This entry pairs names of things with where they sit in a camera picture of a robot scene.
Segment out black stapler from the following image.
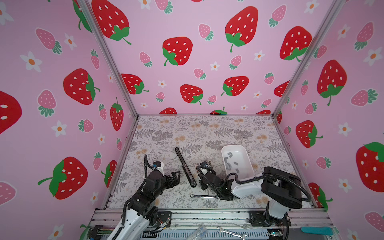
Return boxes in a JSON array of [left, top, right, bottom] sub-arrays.
[[175, 148, 197, 188]]

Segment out aluminium left rear corner post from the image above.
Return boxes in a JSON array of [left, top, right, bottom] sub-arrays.
[[78, 0, 139, 120]]

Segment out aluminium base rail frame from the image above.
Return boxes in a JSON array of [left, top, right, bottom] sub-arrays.
[[88, 208, 334, 240]]

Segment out silver wrench on rail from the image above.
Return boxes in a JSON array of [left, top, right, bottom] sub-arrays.
[[217, 226, 247, 240]]

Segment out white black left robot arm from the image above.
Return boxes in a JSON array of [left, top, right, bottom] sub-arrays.
[[108, 155, 181, 240]]

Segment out white plastic tray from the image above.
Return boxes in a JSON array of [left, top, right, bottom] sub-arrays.
[[221, 145, 255, 181]]

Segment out clear plastic bag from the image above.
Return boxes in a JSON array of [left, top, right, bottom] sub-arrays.
[[186, 225, 208, 240]]

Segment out aluminium right rear corner post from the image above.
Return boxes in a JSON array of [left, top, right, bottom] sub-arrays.
[[272, 0, 346, 120]]

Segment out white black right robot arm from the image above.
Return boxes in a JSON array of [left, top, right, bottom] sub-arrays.
[[196, 162, 312, 220]]

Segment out silver combination wrench on table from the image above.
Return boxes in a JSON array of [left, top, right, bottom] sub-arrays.
[[190, 194, 219, 199]]

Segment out aluminium corner post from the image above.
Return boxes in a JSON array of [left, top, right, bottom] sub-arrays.
[[78, 0, 139, 120], [272, 0, 346, 120]]

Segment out teal tool handle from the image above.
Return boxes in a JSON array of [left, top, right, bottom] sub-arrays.
[[301, 227, 334, 236]]

